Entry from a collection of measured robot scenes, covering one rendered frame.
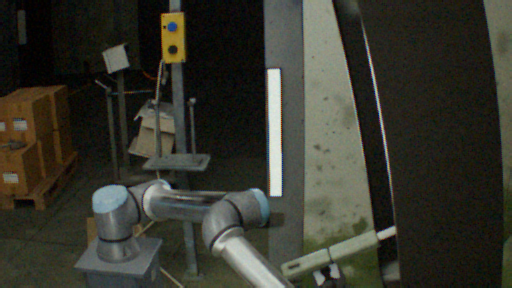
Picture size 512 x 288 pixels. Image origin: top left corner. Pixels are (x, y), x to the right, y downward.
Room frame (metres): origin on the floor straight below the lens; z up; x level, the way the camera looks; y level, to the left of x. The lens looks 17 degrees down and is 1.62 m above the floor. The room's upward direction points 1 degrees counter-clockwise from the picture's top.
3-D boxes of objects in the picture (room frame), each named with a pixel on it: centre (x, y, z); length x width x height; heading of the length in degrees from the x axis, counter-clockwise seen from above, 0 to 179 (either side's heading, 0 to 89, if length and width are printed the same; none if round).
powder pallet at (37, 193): (4.14, 2.22, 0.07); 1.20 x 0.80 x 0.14; 2
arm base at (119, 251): (1.74, 0.57, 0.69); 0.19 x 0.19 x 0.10
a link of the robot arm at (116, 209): (1.75, 0.57, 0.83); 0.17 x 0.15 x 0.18; 134
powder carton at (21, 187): (3.74, 2.10, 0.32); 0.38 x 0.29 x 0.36; 2
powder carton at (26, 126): (4.12, 2.09, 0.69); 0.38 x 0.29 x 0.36; 177
